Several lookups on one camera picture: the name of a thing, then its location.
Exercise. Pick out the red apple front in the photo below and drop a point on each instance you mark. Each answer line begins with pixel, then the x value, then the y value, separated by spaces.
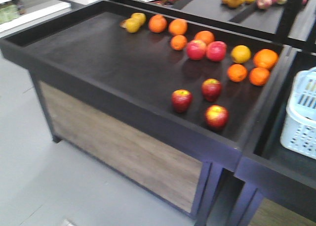
pixel 216 117

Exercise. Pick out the light blue plastic basket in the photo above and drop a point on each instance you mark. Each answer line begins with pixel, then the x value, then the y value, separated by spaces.
pixel 299 129

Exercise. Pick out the orange behind apples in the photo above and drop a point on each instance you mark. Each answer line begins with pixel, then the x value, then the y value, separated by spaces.
pixel 206 36

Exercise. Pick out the black wood produce display table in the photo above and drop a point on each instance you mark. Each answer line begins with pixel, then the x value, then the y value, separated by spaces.
pixel 108 92

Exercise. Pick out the red apple middle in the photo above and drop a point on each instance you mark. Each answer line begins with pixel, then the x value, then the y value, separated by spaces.
pixel 211 89

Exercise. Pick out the small orange centre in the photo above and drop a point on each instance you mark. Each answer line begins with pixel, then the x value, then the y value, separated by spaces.
pixel 178 42

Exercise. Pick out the small orange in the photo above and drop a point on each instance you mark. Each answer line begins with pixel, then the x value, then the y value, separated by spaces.
pixel 178 42
pixel 237 73
pixel 259 76

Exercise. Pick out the pink red apple left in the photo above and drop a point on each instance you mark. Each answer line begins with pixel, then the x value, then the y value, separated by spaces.
pixel 196 50

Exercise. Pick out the pink red apple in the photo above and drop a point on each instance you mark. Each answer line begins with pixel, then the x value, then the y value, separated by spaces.
pixel 216 51
pixel 196 50

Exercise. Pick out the orange back left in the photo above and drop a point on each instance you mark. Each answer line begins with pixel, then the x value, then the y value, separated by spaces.
pixel 157 23

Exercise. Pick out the yellow apple front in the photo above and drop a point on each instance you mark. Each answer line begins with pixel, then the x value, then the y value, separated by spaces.
pixel 132 25

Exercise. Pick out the yellow apple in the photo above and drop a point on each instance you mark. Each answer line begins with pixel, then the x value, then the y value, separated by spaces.
pixel 141 17
pixel 132 25

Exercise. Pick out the yellow apple back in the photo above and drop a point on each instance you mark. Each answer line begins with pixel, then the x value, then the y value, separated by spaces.
pixel 141 17

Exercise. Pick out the yellow orange fruit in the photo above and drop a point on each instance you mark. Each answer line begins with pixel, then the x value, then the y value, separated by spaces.
pixel 240 54

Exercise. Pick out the small orange right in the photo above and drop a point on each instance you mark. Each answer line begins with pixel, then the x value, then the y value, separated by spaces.
pixel 259 76

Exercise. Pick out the large orange right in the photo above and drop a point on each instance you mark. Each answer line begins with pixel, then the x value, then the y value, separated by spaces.
pixel 265 58

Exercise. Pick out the black rear display shelf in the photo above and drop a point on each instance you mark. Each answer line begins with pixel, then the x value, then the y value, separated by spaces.
pixel 246 19

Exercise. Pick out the white store shelving unit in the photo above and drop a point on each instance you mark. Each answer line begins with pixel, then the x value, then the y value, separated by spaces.
pixel 18 14

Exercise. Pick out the black upright shelf post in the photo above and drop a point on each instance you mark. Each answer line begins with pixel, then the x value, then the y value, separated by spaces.
pixel 286 22

